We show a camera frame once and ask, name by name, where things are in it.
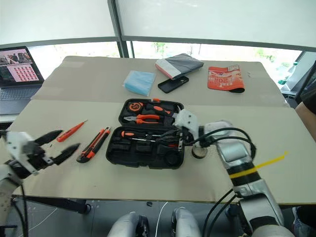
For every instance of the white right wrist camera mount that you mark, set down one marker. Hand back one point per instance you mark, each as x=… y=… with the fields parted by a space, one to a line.
x=186 y=121

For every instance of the blue face mask pack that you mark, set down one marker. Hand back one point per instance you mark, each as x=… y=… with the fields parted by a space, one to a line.
x=139 y=82

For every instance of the black phone case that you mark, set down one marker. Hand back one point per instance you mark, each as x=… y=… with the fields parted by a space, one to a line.
x=172 y=84

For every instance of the orange voltage tester pen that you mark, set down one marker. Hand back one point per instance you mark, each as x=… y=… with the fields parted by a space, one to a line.
x=70 y=130

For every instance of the silver rounded robot knee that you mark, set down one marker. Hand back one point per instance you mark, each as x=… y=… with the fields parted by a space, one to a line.
x=185 y=223
x=126 y=225

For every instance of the orange printed packet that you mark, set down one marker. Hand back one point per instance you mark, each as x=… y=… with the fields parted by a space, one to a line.
x=225 y=79

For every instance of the orange black tape measure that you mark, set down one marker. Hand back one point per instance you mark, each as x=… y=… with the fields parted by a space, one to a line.
x=135 y=106

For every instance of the open dark laptop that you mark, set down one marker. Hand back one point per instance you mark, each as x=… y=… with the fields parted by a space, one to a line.
x=17 y=81

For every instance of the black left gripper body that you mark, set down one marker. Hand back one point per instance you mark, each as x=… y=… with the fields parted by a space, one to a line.
x=37 y=154

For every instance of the yellow tape strip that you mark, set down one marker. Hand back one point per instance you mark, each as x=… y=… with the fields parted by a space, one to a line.
x=270 y=161

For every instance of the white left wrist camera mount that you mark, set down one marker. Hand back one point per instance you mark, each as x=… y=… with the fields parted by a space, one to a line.
x=17 y=145

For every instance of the grey white fabric pouch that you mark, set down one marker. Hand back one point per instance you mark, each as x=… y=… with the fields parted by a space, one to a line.
x=180 y=65

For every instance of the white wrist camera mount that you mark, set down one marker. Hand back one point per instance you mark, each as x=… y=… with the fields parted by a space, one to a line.
x=17 y=145
x=186 y=121

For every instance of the black table leg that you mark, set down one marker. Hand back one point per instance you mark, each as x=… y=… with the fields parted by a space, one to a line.
x=61 y=203

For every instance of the green capped plastic bottle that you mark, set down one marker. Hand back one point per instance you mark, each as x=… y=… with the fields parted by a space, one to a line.
x=287 y=74

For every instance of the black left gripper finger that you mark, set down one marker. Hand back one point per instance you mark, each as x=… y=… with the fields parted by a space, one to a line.
x=50 y=135
x=67 y=151

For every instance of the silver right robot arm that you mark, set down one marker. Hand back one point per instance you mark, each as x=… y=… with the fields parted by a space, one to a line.
x=247 y=172

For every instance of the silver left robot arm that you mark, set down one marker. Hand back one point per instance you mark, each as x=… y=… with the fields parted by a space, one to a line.
x=5 y=190

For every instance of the black orange utility knife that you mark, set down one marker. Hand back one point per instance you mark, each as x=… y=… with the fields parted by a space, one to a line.
x=95 y=144

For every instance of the person in black shirt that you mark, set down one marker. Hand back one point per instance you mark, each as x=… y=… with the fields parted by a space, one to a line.
x=307 y=113

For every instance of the black office chair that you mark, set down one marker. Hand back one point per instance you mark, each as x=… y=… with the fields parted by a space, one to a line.
x=301 y=71

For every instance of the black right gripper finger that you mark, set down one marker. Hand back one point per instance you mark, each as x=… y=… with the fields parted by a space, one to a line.
x=171 y=144
x=170 y=135

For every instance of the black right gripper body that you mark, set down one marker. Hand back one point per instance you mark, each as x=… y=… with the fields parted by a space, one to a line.
x=186 y=138

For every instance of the black plastic tool case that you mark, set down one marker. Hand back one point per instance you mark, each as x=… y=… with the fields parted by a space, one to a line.
x=138 y=154

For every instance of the black window frame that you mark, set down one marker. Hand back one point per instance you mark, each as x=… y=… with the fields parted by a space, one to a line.
x=119 y=27

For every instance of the tape roll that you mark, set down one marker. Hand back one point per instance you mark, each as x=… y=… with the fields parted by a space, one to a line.
x=198 y=153

